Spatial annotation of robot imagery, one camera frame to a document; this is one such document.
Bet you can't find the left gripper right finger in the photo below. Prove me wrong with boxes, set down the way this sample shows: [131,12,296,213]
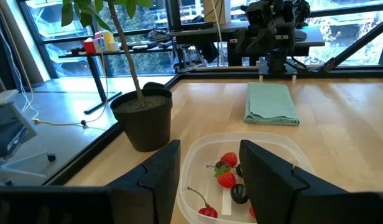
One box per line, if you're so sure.
[239,139,348,224]

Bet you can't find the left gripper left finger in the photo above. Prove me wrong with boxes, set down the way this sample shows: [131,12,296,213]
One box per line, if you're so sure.
[108,139,182,224]

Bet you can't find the black cherry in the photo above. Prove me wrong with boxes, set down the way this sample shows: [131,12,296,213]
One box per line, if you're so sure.
[230,184,250,205]

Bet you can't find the dark red cherry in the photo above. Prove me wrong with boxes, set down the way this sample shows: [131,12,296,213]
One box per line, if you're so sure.
[206,160,232,170]

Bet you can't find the black desk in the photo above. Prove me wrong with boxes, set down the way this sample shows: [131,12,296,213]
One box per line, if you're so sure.
[168,20,326,68]

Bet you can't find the black side table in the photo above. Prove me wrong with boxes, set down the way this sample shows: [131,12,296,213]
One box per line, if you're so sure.
[57,43,180,114]

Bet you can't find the teal folded cloth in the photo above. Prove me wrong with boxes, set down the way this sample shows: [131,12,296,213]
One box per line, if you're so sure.
[243,82,300,126]

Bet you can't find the green plant in black pot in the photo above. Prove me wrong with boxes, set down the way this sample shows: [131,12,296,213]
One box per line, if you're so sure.
[60,0,173,153]

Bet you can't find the red box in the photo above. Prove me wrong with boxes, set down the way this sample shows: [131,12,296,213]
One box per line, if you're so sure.
[82,37,98,55]

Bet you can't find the red strawberry green leaves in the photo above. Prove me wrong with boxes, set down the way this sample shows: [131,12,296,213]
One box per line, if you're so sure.
[213,166,238,190]
[221,151,239,168]

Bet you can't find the beige cardboard box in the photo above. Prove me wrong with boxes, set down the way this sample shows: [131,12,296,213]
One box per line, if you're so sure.
[203,0,232,26]

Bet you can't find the clear plastic tupperware container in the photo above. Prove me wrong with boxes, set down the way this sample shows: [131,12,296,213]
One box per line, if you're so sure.
[175,131,315,224]

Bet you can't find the cream cable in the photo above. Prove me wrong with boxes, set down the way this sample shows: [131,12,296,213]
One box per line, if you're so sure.
[31,62,124,127]

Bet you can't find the bright red cherry with stem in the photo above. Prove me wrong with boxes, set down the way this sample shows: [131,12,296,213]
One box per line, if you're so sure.
[187,186,219,219]

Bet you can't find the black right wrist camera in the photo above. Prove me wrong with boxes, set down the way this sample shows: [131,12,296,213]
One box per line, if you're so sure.
[246,1,269,26]

